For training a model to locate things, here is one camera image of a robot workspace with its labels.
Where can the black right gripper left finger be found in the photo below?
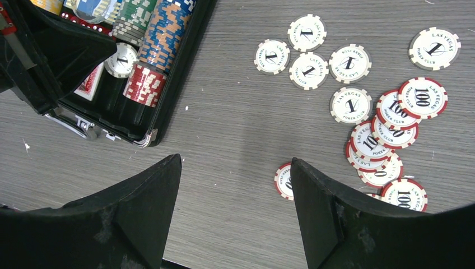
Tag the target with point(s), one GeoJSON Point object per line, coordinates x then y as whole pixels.
{"type": "Point", "coordinates": [123, 226]}

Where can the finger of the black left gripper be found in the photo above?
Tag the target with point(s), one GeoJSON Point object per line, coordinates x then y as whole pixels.
{"type": "Point", "coordinates": [45, 57]}

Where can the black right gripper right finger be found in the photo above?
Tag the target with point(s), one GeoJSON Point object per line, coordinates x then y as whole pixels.
{"type": "Point", "coordinates": [342, 227]}

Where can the blue playing card deck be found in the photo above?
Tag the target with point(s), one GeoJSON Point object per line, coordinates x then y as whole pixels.
{"type": "Point", "coordinates": [110, 20]}

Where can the clear round dealer button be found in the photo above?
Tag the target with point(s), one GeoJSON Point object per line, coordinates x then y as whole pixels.
{"type": "Point", "coordinates": [93, 11]}

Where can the black poker set case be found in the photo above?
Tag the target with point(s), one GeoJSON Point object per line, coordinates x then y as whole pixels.
{"type": "Point", "coordinates": [141, 125]}

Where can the blue yellow chip stack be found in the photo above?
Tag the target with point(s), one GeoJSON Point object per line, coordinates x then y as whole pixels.
{"type": "Point", "coordinates": [52, 6]}

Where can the red playing card deck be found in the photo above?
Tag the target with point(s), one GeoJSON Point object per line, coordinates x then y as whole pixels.
{"type": "Point", "coordinates": [89, 86]}

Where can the red dice in case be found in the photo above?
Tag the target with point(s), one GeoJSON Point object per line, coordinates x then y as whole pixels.
{"type": "Point", "coordinates": [96, 27]}

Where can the red 100 poker chip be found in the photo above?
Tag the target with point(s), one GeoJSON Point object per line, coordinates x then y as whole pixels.
{"type": "Point", "coordinates": [366, 146]}
{"type": "Point", "coordinates": [391, 114]}
{"type": "Point", "coordinates": [422, 98]}
{"type": "Point", "coordinates": [380, 178]}
{"type": "Point", "coordinates": [392, 138]}
{"type": "Point", "coordinates": [282, 181]}

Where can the green white chip stack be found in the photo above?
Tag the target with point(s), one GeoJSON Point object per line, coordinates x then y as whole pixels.
{"type": "Point", "coordinates": [132, 20]}

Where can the blue red chip stack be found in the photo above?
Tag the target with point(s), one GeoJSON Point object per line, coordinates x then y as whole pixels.
{"type": "Point", "coordinates": [165, 31]}

